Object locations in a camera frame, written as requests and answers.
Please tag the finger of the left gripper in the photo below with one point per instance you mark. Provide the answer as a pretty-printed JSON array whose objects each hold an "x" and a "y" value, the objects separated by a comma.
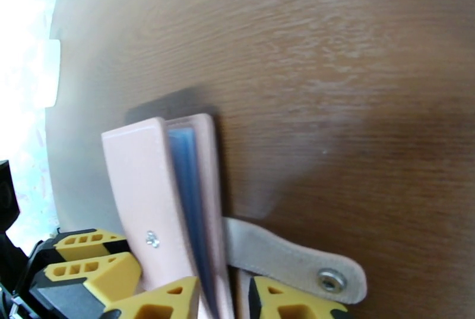
[
  {"x": 85, "y": 242},
  {"x": 96, "y": 277}
]

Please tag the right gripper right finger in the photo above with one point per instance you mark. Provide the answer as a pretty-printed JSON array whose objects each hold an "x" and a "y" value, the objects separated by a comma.
[{"x": 289, "y": 307}]

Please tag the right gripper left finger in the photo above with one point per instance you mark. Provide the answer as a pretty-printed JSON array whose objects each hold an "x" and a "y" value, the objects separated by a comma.
[{"x": 163, "y": 303}]

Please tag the pink card holder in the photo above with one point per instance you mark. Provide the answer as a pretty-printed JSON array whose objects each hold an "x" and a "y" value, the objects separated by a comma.
[{"x": 144, "y": 180}]

